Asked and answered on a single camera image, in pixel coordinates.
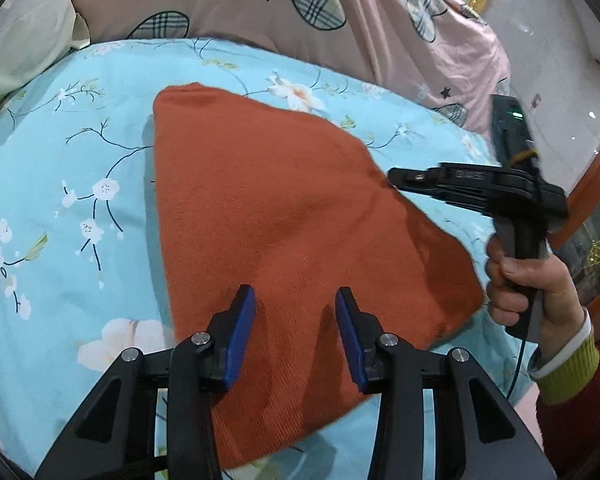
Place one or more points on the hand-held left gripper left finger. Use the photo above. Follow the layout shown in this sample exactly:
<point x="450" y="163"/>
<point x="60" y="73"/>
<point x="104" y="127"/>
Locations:
<point x="240" y="340"/>

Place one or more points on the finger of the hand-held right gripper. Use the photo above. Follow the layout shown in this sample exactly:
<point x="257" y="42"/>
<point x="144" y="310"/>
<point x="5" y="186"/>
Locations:
<point x="430" y="177"/>
<point x="460" y="197"/>

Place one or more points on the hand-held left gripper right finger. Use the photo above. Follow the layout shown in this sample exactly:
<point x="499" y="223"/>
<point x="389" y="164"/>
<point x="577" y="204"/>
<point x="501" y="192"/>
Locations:
<point x="350" y="340"/>

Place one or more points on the orange knit sweater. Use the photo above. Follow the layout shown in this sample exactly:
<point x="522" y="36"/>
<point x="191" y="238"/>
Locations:
<point x="280" y="210"/>

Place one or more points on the person's right forearm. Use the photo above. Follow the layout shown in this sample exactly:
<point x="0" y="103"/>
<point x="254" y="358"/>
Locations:
<point x="580" y="410"/>

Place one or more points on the person's right hand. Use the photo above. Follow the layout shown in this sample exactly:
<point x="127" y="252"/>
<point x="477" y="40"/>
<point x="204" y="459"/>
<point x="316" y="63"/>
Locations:
<point x="560" y="285"/>

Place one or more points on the red wooden glass cabinet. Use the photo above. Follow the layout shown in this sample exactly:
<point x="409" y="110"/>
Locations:
<point x="595" y="171"/>

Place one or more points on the pink quilt with plaid hearts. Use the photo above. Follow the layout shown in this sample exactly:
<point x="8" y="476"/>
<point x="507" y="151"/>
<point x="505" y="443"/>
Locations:
<point x="370" y="35"/>

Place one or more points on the blue floral bed sheet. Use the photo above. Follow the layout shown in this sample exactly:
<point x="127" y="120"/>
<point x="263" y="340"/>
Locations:
<point x="55" y="160"/>

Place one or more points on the cream pillow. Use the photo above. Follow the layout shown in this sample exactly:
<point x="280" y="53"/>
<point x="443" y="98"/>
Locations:
<point x="20" y="35"/>

